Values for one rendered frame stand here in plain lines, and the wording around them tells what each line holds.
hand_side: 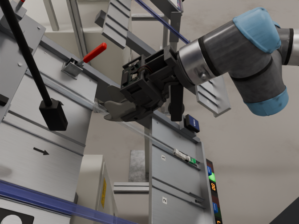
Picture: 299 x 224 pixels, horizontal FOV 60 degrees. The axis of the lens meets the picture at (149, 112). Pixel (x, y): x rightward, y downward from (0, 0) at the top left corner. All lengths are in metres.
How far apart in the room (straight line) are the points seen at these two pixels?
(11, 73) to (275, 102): 0.43
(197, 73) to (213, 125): 1.38
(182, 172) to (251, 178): 0.99
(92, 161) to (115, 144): 0.78
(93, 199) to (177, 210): 0.31
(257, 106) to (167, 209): 0.29
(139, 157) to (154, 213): 1.05
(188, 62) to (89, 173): 0.57
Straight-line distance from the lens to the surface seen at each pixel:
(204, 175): 0.76
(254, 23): 0.43
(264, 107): 0.51
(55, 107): 0.32
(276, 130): 1.93
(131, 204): 1.50
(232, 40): 0.43
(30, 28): 0.52
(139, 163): 1.59
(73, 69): 0.57
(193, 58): 0.44
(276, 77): 0.49
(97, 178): 0.88
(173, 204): 0.64
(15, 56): 0.46
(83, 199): 0.86
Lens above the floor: 1.40
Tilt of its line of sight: 50 degrees down
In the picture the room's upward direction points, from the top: straight up
